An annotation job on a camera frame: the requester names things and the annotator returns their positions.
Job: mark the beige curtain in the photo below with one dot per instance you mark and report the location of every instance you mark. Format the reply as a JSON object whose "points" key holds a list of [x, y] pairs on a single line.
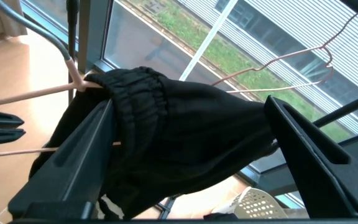
{"points": [[2, 18]]}

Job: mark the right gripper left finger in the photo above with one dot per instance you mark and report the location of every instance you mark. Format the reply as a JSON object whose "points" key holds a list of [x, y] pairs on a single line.
{"points": [[70, 177]]}

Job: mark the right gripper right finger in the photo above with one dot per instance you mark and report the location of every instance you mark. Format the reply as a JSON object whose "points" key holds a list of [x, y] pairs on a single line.
{"points": [[322, 174]]}

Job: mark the black clothes rack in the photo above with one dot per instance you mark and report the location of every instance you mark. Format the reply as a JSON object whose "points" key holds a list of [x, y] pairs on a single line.
{"points": [[72, 37]]}

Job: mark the black shorts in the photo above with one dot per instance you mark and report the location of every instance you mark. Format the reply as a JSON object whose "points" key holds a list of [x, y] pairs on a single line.
{"points": [[197, 140]]}

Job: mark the window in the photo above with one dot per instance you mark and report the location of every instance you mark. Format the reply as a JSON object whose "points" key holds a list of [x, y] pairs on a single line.
{"points": [[141, 40]]}

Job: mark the white laundry basket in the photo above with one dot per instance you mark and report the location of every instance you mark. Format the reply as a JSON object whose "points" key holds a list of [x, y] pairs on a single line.
{"points": [[259, 205]]}

